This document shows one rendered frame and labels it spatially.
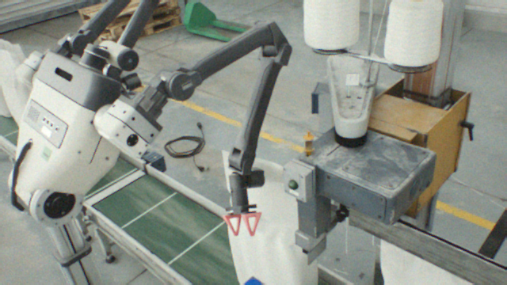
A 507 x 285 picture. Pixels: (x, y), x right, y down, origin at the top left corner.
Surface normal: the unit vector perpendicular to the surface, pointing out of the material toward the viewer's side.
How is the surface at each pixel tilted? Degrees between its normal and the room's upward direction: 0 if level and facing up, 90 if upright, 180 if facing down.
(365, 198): 90
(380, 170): 0
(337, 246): 0
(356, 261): 0
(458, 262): 90
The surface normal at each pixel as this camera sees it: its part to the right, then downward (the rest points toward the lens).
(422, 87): -0.68, 0.44
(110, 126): -0.43, -0.52
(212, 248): -0.09, -0.84
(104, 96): 0.69, 0.33
